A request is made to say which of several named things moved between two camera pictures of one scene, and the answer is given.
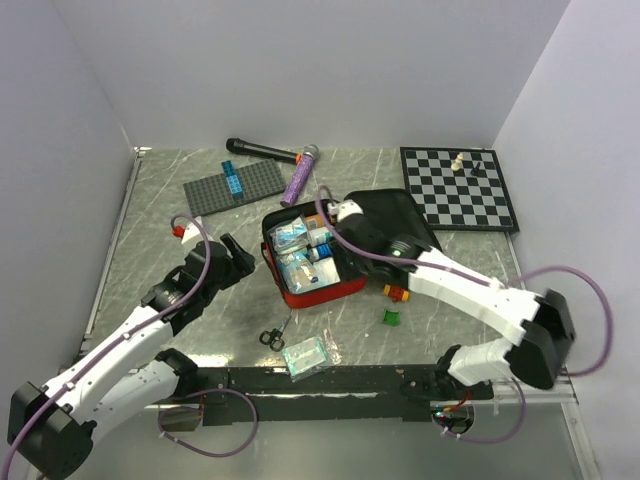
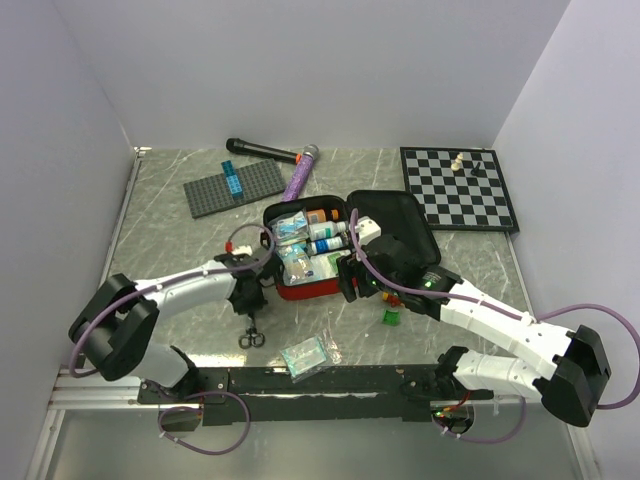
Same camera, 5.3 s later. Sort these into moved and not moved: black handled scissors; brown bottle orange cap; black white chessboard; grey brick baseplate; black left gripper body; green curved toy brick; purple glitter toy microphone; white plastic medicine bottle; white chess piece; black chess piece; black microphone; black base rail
Moved: black left gripper body; black handled scissors; brown bottle orange cap; white plastic medicine bottle
Not moved: grey brick baseplate; black base rail; green curved toy brick; black microphone; purple glitter toy microphone; white chess piece; black white chessboard; black chess piece
